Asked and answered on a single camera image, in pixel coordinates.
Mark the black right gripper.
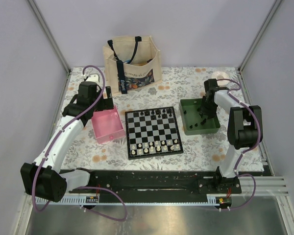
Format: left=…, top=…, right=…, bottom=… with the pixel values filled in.
left=199, top=96, right=218, bottom=120

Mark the green plastic tray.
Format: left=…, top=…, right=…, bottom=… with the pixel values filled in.
left=179, top=98, right=221, bottom=136

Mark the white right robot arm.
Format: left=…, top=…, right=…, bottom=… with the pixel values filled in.
left=197, top=79, right=263, bottom=194

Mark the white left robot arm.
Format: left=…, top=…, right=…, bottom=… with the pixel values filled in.
left=20, top=80, right=114, bottom=202

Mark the white chess piece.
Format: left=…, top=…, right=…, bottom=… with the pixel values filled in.
left=174, top=139, right=180, bottom=150
left=131, top=145, right=136, bottom=156

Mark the pink plastic box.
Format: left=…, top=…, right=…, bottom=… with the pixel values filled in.
left=91, top=105, right=125, bottom=144

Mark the beige canvas tote bag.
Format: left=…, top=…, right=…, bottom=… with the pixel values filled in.
left=103, top=36, right=162, bottom=95

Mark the black white chessboard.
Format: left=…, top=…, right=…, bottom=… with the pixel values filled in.
left=125, top=106, right=183, bottom=160

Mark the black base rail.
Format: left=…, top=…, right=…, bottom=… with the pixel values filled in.
left=68, top=168, right=243, bottom=204

